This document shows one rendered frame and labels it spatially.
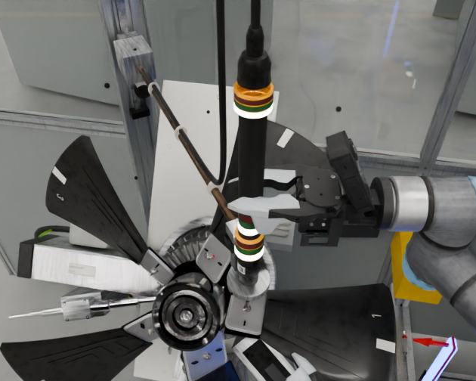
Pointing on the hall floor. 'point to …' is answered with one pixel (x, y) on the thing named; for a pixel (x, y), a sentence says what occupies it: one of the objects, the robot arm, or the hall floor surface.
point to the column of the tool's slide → (143, 126)
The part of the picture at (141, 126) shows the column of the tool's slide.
